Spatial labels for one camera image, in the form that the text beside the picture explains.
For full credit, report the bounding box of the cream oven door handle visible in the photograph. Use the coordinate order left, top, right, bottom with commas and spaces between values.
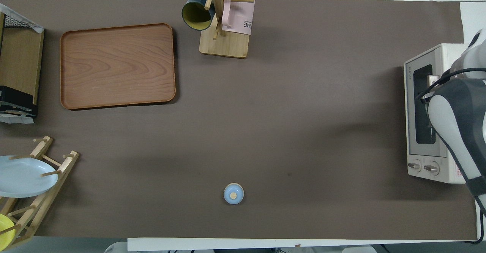
428, 75, 442, 94

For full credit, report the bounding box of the white toaster oven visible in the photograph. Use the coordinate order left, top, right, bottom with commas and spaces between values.
403, 43, 475, 184

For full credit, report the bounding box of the light blue plate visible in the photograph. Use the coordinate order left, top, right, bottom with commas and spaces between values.
0, 155, 59, 198

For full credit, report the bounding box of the wooden serving tray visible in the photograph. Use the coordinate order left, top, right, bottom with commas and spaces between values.
60, 23, 176, 110

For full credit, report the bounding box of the dark green mug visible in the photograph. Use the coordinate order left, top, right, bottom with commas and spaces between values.
181, 0, 216, 31

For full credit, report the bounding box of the yellow plate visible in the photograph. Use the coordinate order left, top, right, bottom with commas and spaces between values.
0, 214, 16, 248

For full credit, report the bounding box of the wooden dish rack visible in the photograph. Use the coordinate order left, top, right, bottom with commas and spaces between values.
0, 135, 80, 250

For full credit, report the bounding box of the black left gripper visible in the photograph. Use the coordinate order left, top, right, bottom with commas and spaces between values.
0, 86, 38, 118

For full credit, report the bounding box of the wooden shelf with wire rack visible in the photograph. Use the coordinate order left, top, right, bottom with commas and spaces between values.
0, 3, 45, 125

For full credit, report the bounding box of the brown table mat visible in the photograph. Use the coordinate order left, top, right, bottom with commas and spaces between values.
0, 0, 478, 242

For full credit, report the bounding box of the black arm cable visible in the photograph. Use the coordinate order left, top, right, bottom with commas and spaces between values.
416, 68, 486, 102

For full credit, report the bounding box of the wooden mug tree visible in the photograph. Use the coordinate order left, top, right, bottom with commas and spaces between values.
181, 0, 255, 59

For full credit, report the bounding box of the blue jar with cork lid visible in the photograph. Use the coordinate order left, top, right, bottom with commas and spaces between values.
223, 183, 245, 205

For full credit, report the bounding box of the black power cable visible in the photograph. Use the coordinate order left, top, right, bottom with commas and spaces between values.
470, 207, 486, 244

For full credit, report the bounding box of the white rounded object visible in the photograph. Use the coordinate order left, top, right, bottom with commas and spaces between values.
342, 245, 377, 253
104, 242, 128, 253

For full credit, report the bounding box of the pink mug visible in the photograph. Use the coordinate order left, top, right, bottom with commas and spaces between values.
221, 0, 255, 36

